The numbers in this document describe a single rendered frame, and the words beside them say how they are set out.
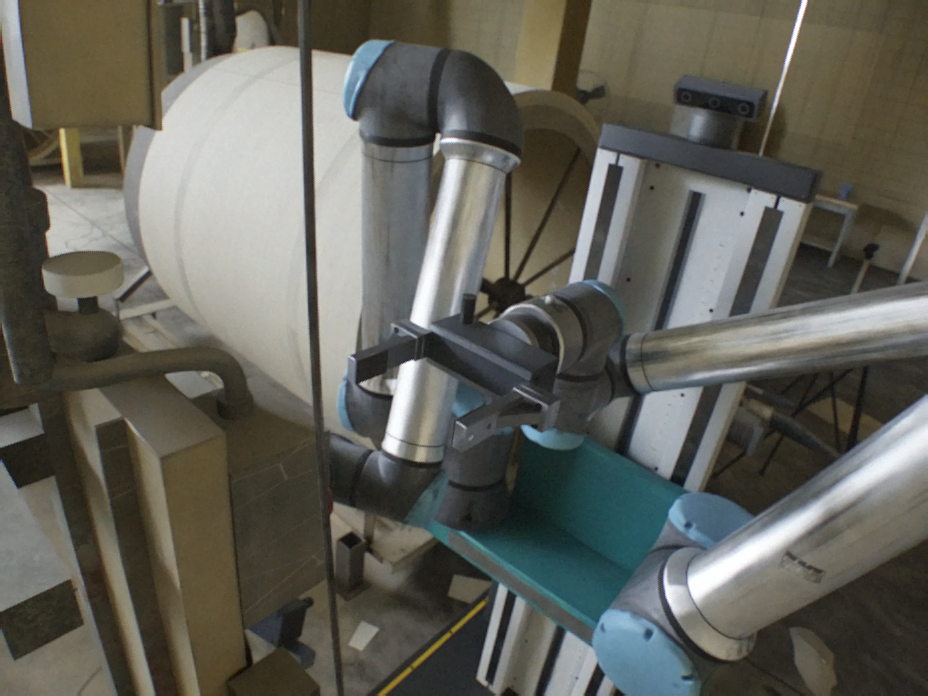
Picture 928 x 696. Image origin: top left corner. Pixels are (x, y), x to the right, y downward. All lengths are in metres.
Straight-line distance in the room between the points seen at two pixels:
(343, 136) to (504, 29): 10.49
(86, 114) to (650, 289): 0.92
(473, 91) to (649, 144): 0.32
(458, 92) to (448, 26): 12.71
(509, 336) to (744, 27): 10.04
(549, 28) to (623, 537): 5.97
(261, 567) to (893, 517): 0.56
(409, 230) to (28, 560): 0.70
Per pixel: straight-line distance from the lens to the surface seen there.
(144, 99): 0.37
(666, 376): 0.84
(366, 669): 2.24
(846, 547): 0.71
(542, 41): 6.78
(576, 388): 0.76
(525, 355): 0.59
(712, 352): 0.81
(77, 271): 0.40
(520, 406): 0.54
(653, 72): 10.98
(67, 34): 0.35
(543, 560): 1.21
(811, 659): 2.77
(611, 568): 1.24
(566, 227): 3.26
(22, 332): 0.37
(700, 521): 0.97
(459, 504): 1.20
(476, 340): 0.60
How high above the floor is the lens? 1.86
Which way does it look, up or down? 27 degrees down
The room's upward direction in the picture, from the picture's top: 9 degrees clockwise
